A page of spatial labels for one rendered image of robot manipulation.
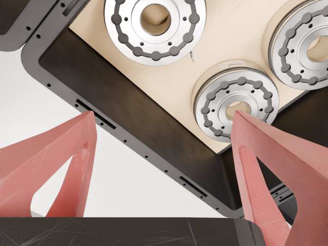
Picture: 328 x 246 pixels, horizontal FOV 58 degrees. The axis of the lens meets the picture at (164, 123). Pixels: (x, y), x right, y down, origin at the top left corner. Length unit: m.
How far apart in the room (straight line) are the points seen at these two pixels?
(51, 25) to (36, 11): 0.01
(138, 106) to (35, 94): 0.27
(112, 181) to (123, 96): 0.36
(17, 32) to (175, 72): 0.18
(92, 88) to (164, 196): 0.44
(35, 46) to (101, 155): 0.38
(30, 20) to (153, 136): 0.16
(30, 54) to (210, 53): 0.20
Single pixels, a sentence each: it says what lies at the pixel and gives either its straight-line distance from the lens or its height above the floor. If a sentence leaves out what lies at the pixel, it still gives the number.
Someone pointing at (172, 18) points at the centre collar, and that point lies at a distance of 0.31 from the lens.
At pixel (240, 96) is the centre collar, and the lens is 0.35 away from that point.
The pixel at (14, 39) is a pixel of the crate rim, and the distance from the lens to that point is 0.27.
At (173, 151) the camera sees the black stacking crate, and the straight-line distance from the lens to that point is 0.33.
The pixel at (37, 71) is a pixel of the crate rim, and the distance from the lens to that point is 0.27.
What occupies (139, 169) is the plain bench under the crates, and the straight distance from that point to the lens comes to 0.63.
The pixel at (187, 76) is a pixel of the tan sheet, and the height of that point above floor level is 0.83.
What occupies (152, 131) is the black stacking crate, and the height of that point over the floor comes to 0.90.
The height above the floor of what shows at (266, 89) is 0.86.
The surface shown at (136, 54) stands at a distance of 0.33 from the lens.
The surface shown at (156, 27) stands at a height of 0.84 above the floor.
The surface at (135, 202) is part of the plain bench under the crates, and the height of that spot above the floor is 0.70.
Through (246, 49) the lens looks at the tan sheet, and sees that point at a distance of 0.37.
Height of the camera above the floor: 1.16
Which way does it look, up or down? 56 degrees down
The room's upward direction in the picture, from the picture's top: 177 degrees clockwise
